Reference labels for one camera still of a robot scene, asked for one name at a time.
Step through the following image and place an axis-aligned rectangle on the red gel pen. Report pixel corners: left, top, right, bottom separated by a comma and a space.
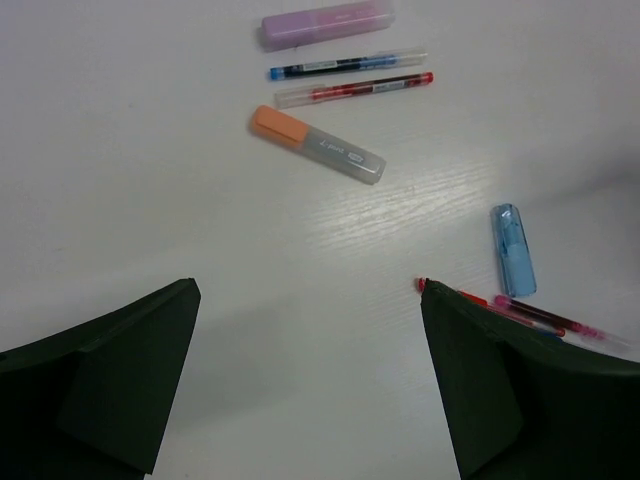
274, 71, 435, 109

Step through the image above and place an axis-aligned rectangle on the magenta gel pen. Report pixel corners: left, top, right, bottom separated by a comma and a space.
493, 295, 637, 348

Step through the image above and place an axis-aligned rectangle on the red pen with clip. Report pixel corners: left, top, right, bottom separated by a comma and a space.
414, 277, 535, 328

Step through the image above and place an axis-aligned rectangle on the orange cap grey highlighter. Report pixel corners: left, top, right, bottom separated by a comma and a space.
249, 105, 386, 185

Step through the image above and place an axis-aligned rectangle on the purple highlighter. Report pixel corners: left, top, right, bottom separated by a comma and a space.
259, 1, 395, 51

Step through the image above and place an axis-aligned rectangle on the blue ballpoint pen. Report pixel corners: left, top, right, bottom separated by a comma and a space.
535, 328, 566, 341

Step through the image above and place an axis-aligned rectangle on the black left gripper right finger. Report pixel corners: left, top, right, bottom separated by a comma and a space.
421, 280, 639, 479

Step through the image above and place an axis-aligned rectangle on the blue gel pen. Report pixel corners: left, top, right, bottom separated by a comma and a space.
266, 47, 427, 81

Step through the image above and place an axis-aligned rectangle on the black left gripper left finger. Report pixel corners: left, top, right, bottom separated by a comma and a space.
1, 279, 201, 479

